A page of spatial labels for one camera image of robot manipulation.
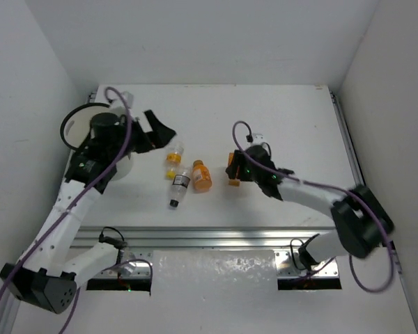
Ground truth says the aluminium front rail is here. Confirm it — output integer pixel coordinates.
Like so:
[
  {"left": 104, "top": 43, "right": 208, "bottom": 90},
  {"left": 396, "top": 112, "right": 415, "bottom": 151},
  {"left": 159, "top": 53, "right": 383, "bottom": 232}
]
[{"left": 72, "top": 225, "right": 339, "bottom": 250}]

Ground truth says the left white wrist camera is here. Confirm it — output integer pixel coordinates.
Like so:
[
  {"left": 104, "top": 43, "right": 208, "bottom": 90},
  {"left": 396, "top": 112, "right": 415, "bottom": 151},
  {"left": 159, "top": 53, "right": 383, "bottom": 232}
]
[{"left": 110, "top": 91, "right": 134, "bottom": 114}]

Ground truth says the aluminium left side rail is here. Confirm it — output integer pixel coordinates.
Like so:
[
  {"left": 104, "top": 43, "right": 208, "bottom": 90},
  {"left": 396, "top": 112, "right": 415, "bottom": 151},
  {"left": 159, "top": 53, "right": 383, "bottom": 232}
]
[{"left": 0, "top": 293, "right": 20, "bottom": 334}]

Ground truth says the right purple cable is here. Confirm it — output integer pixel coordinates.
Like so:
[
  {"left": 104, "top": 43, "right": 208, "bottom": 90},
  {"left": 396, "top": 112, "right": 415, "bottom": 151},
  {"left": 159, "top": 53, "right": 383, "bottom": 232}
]
[{"left": 232, "top": 120, "right": 395, "bottom": 293}]

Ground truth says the purple cable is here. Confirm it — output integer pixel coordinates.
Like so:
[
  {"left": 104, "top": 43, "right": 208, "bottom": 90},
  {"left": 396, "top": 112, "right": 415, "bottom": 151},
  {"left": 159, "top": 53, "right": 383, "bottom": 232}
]
[
  {"left": 232, "top": 120, "right": 395, "bottom": 293},
  {"left": 0, "top": 86, "right": 154, "bottom": 334}
]

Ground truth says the black base cable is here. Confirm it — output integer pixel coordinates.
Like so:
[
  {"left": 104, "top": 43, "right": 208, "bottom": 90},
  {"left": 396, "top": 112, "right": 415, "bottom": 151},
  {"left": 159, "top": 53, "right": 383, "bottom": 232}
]
[
  {"left": 288, "top": 237, "right": 311, "bottom": 276},
  {"left": 98, "top": 226, "right": 130, "bottom": 258}
]

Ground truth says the white bin with black rim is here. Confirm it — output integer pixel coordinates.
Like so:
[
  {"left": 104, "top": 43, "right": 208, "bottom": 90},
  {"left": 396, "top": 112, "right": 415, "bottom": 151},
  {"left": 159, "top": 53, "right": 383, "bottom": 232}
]
[{"left": 60, "top": 102, "right": 133, "bottom": 181}]

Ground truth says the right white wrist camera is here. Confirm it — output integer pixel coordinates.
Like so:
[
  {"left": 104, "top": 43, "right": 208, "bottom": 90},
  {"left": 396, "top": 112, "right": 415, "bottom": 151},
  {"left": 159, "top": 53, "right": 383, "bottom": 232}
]
[{"left": 247, "top": 132, "right": 268, "bottom": 145}]

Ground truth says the right black base cable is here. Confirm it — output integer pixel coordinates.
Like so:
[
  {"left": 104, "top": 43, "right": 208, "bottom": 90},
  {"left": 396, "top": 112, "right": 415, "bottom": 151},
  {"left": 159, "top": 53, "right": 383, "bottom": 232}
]
[{"left": 288, "top": 237, "right": 311, "bottom": 276}]

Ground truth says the aluminium rail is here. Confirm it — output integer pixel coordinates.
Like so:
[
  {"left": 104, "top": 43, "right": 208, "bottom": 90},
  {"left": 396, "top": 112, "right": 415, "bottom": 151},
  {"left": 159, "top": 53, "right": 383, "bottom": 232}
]
[
  {"left": 0, "top": 293, "right": 20, "bottom": 334},
  {"left": 72, "top": 225, "right": 339, "bottom": 250},
  {"left": 327, "top": 88, "right": 380, "bottom": 227}
]

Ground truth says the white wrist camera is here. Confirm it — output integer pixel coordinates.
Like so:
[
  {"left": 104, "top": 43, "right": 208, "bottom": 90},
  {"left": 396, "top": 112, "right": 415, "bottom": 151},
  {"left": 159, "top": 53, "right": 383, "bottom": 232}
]
[
  {"left": 247, "top": 132, "right": 268, "bottom": 145},
  {"left": 110, "top": 91, "right": 134, "bottom": 114}
]

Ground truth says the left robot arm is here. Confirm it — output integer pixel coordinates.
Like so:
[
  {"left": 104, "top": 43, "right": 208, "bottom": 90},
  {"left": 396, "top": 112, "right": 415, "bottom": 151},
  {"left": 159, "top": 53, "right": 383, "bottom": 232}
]
[{"left": 0, "top": 110, "right": 176, "bottom": 314}]

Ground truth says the clear bottle yellow label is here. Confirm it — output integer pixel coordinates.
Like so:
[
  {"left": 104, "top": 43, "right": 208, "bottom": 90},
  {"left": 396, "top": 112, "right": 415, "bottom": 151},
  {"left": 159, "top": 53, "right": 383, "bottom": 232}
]
[{"left": 164, "top": 141, "right": 185, "bottom": 180}]

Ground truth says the orange juice bottle barcode label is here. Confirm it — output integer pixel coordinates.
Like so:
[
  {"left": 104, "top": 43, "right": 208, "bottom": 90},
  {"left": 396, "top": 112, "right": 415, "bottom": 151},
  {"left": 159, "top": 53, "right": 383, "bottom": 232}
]
[{"left": 192, "top": 160, "right": 212, "bottom": 192}]

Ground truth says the clear bottle black label front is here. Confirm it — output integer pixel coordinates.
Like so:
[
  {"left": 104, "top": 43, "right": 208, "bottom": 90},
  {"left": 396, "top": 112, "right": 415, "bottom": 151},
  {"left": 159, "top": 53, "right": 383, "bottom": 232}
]
[{"left": 169, "top": 167, "right": 192, "bottom": 209}]

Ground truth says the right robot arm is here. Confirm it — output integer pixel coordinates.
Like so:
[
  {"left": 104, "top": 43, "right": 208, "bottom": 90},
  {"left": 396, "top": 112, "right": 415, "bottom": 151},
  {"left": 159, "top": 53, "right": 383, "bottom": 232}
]
[{"left": 226, "top": 145, "right": 394, "bottom": 270}]

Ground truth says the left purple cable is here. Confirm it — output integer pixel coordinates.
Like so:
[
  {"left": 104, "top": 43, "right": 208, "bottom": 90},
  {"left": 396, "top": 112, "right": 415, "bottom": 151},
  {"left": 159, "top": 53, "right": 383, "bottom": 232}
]
[{"left": 0, "top": 86, "right": 154, "bottom": 334}]

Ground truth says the left black base cable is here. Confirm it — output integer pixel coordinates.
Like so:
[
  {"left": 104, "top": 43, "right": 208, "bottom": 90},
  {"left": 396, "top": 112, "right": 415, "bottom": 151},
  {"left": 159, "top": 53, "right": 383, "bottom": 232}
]
[{"left": 98, "top": 226, "right": 130, "bottom": 258}]

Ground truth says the orange juice bottle floral label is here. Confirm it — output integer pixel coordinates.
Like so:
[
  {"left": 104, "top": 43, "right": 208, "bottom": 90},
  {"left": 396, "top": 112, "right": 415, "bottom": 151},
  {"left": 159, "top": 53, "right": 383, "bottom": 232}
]
[{"left": 226, "top": 152, "right": 240, "bottom": 186}]

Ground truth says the aluminium right side rail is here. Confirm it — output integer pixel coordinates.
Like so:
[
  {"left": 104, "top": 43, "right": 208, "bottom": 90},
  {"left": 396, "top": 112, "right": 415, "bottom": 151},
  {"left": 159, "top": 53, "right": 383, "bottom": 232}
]
[{"left": 327, "top": 88, "right": 380, "bottom": 227}]

